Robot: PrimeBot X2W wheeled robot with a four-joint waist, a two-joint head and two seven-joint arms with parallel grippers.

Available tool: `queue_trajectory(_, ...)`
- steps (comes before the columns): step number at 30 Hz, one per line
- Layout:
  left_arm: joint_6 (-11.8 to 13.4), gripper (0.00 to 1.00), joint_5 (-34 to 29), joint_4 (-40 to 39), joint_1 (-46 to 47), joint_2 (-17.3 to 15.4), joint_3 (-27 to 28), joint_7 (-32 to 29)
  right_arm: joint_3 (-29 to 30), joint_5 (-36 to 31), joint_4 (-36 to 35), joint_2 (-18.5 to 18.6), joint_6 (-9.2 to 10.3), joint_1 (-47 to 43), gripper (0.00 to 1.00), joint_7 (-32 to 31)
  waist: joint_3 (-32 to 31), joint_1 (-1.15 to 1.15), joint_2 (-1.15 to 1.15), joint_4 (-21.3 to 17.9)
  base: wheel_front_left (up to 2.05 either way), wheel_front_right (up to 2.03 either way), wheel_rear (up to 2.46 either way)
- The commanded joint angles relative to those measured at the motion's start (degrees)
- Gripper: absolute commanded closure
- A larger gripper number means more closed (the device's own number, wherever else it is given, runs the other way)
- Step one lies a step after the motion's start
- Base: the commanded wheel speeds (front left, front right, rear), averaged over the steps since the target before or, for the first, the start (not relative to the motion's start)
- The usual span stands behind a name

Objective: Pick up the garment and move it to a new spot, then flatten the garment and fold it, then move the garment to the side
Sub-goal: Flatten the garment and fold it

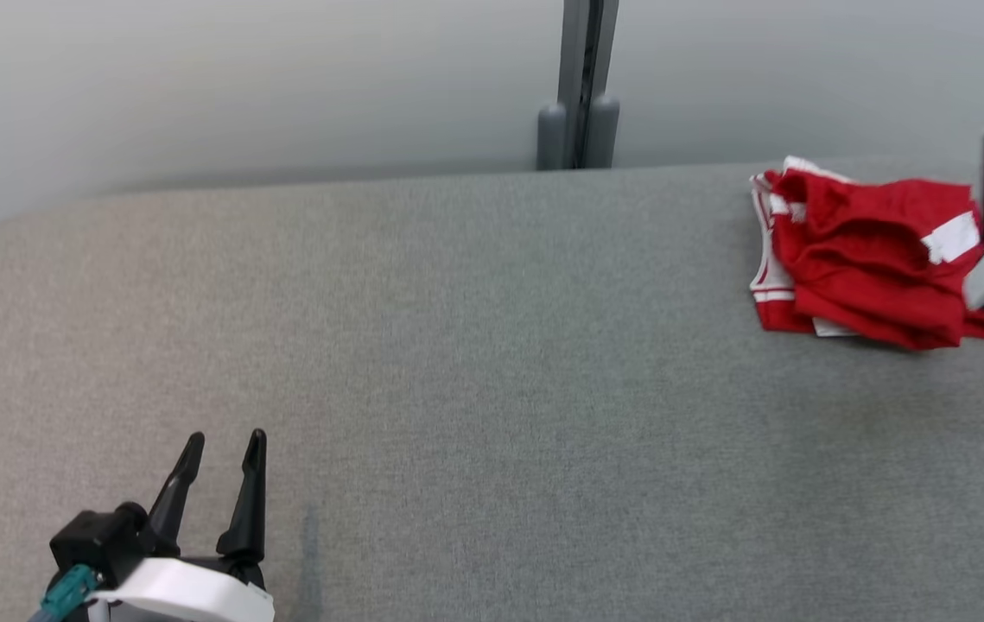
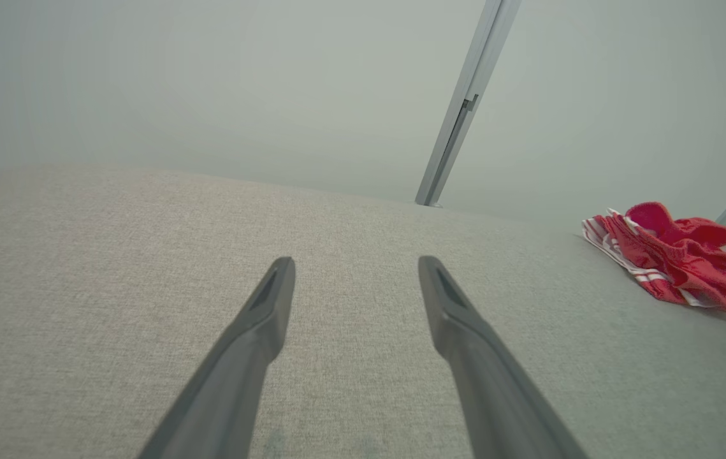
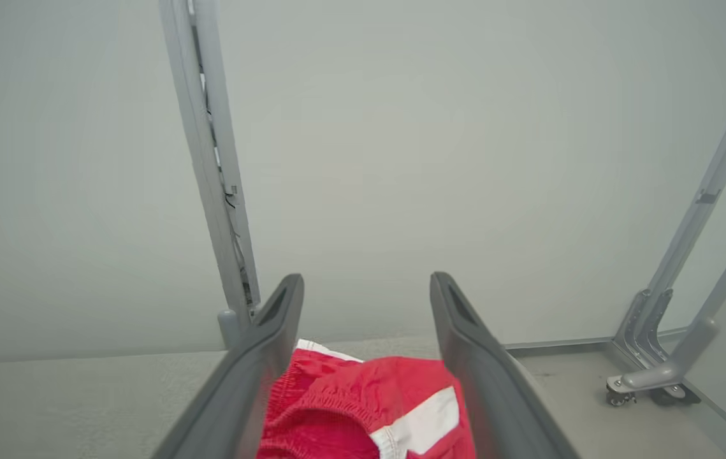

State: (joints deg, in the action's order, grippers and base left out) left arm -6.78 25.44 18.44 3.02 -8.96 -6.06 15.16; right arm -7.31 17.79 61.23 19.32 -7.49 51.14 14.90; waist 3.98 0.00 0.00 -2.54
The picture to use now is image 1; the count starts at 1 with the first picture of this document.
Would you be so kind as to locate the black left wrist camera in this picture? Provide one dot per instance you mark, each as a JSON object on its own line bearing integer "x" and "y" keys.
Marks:
{"x": 98, "y": 540}

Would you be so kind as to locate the red shorts white hem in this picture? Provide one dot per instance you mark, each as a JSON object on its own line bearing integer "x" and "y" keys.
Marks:
{"x": 872, "y": 250}

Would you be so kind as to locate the red basketball jersey white trim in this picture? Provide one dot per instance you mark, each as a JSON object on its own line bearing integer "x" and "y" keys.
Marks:
{"x": 777, "y": 315}

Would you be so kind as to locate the grey partition post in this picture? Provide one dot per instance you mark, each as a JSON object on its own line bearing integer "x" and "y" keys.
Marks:
{"x": 582, "y": 69}

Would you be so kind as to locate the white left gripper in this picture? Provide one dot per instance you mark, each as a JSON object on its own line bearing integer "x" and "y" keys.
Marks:
{"x": 189, "y": 592}

